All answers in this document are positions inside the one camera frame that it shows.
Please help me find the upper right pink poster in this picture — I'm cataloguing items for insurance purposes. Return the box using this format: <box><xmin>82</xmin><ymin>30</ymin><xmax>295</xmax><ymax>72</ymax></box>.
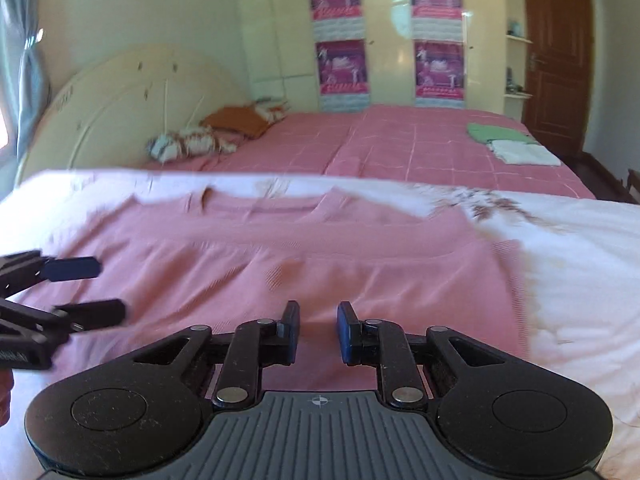
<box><xmin>411</xmin><ymin>0</ymin><xmax>464</xmax><ymax>44</ymax></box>

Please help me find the lower left pink poster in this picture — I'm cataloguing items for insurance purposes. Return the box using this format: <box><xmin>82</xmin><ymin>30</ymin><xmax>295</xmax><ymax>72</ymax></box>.
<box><xmin>316</xmin><ymin>39</ymin><xmax>370</xmax><ymax>113</ymax></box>

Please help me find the wooden chair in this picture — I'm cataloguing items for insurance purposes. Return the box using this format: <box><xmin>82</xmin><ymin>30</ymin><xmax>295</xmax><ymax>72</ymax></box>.
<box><xmin>626</xmin><ymin>169</ymin><xmax>640</xmax><ymax>204</ymax></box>

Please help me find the green folded cloth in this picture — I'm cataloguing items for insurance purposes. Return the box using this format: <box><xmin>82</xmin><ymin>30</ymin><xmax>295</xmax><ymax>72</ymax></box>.
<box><xmin>466</xmin><ymin>122</ymin><xmax>537</xmax><ymax>144</ymax></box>

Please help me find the pink sweater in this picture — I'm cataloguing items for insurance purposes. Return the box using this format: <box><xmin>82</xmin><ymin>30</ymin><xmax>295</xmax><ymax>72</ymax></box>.
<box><xmin>23</xmin><ymin>190</ymin><xmax>528</xmax><ymax>390</ymax></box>

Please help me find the cream wardrobe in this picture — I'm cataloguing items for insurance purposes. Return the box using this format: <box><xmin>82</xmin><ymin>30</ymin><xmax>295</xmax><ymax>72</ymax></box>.
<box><xmin>239</xmin><ymin>0</ymin><xmax>506</xmax><ymax>113</ymax></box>

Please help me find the upper left pink poster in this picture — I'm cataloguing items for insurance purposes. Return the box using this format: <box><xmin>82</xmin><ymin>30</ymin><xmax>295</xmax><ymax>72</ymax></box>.
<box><xmin>309</xmin><ymin>0</ymin><xmax>366</xmax><ymax>42</ymax></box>

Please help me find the white folded cloth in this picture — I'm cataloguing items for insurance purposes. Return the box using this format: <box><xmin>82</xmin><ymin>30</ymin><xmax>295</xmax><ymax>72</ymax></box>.
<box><xmin>488</xmin><ymin>140</ymin><xmax>561</xmax><ymax>167</ymax></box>

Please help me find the pink poster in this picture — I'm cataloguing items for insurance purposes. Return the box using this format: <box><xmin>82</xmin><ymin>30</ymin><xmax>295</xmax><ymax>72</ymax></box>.
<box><xmin>411</xmin><ymin>0</ymin><xmax>464</xmax><ymax>44</ymax></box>
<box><xmin>316</xmin><ymin>39</ymin><xmax>370</xmax><ymax>113</ymax></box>
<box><xmin>309</xmin><ymin>0</ymin><xmax>366</xmax><ymax>42</ymax></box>
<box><xmin>413</xmin><ymin>40</ymin><xmax>465</xmax><ymax>110</ymax></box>

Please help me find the cream round headboard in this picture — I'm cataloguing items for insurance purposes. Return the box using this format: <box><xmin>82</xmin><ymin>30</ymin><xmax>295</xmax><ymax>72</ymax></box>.
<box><xmin>15</xmin><ymin>44</ymin><xmax>250</xmax><ymax>185</ymax></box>

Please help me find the floral patterned pillow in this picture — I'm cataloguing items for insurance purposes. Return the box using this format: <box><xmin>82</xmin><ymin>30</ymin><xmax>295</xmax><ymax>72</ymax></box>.
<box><xmin>146</xmin><ymin>127</ymin><xmax>238</xmax><ymax>164</ymax></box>

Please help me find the white floral bed sheet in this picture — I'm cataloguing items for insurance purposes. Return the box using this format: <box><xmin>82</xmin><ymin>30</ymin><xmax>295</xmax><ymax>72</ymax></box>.
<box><xmin>1</xmin><ymin>170</ymin><xmax>639</xmax><ymax>479</ymax></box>

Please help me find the brown wooden door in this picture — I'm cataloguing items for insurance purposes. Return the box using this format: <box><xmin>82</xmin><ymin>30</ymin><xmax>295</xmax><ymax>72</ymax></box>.
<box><xmin>524</xmin><ymin>0</ymin><xmax>593</xmax><ymax>157</ymax></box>

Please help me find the blue curtain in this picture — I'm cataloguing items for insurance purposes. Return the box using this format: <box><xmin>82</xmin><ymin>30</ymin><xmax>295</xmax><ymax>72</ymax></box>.
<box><xmin>0</xmin><ymin>0</ymin><xmax>51</xmax><ymax>162</ymax></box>

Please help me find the pink checked bed cover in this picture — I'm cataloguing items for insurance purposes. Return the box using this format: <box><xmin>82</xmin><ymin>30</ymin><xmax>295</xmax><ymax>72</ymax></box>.
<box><xmin>148</xmin><ymin>105</ymin><xmax>593</xmax><ymax>198</ymax></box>

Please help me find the left hand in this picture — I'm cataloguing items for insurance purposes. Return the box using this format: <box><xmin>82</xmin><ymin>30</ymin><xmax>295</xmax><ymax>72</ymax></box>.
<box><xmin>0</xmin><ymin>370</ymin><xmax>14</xmax><ymax>427</ymax></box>

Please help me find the orange brown pillow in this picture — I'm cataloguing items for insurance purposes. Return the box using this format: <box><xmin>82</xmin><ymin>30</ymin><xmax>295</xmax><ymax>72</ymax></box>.
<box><xmin>200</xmin><ymin>106</ymin><xmax>271</xmax><ymax>139</ymax></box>

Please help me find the corner shelf unit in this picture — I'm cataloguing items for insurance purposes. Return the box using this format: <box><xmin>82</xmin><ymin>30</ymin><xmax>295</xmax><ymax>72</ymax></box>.
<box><xmin>504</xmin><ymin>0</ymin><xmax>532</xmax><ymax>120</ymax></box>

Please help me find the lower right pink poster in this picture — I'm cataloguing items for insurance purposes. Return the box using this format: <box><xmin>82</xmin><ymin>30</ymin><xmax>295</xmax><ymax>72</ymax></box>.
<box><xmin>413</xmin><ymin>40</ymin><xmax>465</xmax><ymax>110</ymax></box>

